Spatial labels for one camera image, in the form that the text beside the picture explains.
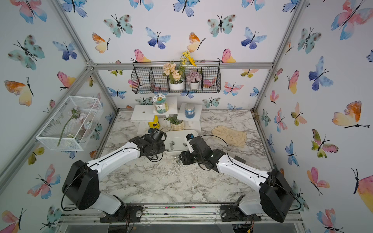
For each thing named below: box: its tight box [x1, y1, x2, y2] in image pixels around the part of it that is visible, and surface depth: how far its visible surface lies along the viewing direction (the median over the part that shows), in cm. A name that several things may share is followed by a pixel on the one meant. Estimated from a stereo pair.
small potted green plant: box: [163, 115, 185, 131], surface depth 103 cm
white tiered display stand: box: [130, 96, 203, 135], surface depth 98 cm
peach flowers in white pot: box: [162, 62, 185, 91], surface depth 84 cm
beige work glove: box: [211, 125, 247, 148], surface depth 106 cm
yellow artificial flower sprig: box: [181, 50, 197, 67], surface depth 84 cm
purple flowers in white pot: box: [186, 70, 203, 90], surface depth 92 cm
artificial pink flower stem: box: [56, 106, 87, 147], surface depth 76 cm
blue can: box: [184, 102, 196, 119], surface depth 93 cm
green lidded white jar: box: [152, 93, 169, 115], surface depth 86 cm
